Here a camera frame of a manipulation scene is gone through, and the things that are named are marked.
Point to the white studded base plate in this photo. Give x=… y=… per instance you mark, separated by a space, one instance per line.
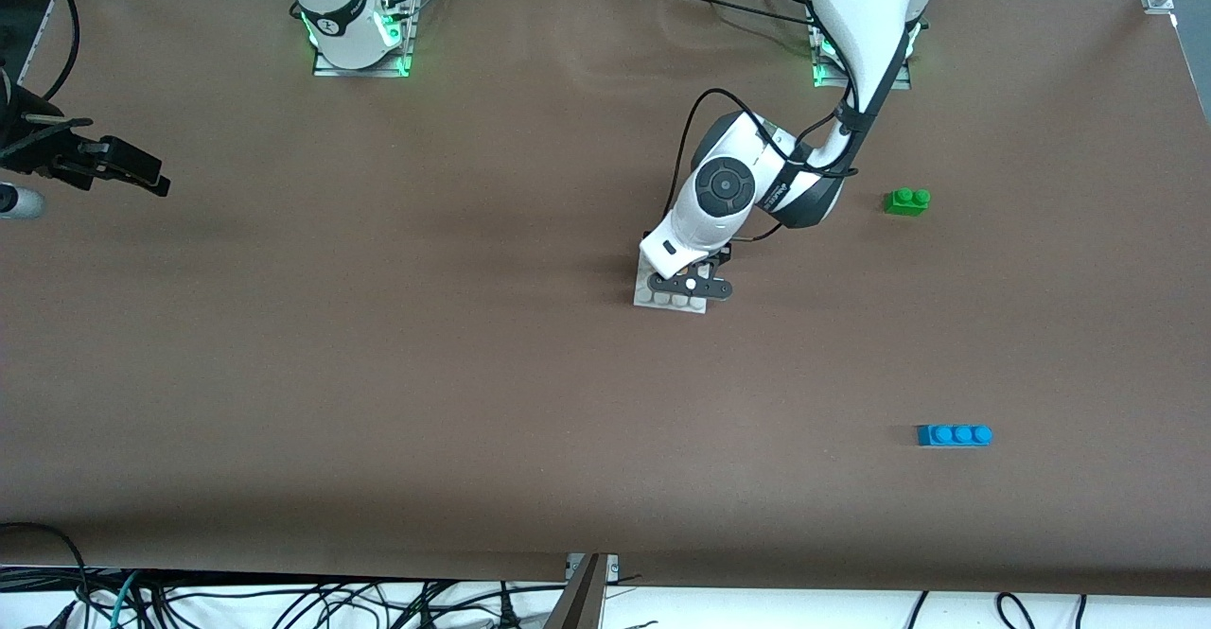
x=662 y=303

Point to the aluminium profile beam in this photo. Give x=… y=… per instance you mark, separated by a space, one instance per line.
x=582 y=601

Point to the green two-stud block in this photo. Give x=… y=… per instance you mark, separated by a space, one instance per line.
x=905 y=205

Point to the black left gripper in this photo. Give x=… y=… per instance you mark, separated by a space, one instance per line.
x=726 y=256

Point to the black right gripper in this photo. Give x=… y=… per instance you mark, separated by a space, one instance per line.
x=30 y=145

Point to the blue three-stud block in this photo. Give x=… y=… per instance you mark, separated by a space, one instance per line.
x=951 y=436

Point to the brown paper table cover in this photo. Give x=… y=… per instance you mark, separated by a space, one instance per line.
x=473 y=374

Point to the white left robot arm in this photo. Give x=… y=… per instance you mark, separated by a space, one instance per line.
x=870 y=5

